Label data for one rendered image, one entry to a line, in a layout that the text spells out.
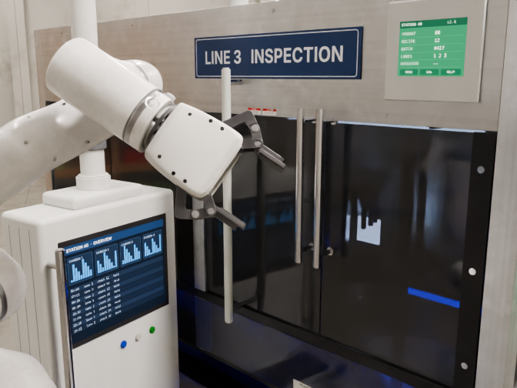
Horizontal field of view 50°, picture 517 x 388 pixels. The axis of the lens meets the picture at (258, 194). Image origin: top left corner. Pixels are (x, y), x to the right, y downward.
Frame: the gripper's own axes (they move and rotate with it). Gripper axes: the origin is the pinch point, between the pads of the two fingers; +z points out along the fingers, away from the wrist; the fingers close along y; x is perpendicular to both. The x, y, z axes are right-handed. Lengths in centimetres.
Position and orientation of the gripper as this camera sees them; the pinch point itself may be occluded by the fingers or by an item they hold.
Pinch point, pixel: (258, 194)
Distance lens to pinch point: 72.6
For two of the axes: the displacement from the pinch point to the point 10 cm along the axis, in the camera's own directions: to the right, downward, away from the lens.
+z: 8.3, 5.6, -0.8
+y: -5.6, 8.2, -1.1
